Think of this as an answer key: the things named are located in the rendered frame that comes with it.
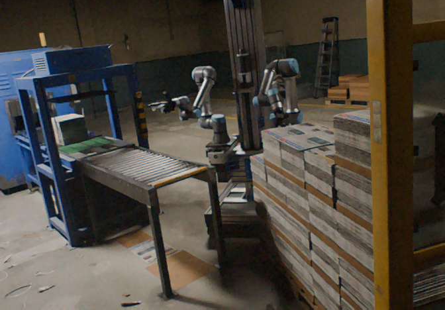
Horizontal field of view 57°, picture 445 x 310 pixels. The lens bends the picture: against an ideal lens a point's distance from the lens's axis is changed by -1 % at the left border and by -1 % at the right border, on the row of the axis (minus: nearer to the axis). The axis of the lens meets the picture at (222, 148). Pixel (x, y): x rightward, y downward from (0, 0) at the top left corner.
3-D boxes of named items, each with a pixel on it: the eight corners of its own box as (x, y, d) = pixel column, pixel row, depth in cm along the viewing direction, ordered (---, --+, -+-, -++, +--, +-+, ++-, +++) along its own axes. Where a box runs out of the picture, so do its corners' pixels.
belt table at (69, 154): (136, 152, 406) (135, 142, 404) (71, 171, 368) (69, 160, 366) (107, 144, 460) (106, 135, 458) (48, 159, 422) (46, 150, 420)
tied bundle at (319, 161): (367, 177, 232) (365, 137, 226) (402, 193, 204) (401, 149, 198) (305, 191, 223) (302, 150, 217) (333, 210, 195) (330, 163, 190)
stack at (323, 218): (304, 245, 333) (296, 145, 312) (404, 336, 224) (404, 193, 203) (259, 257, 324) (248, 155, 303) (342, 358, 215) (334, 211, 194)
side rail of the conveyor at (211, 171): (218, 181, 300) (216, 165, 297) (212, 184, 297) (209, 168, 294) (133, 155, 404) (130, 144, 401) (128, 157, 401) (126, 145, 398)
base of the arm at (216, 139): (216, 140, 368) (214, 128, 365) (232, 138, 363) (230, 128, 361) (210, 144, 354) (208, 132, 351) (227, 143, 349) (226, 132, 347)
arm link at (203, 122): (210, 131, 356) (201, 67, 342) (198, 130, 366) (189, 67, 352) (220, 128, 364) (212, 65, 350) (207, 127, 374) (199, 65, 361)
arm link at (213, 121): (220, 132, 348) (218, 116, 344) (208, 131, 357) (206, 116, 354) (230, 129, 356) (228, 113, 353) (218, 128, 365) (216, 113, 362)
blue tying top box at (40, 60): (113, 65, 392) (109, 44, 387) (49, 75, 358) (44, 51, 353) (95, 67, 427) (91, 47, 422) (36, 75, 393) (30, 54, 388)
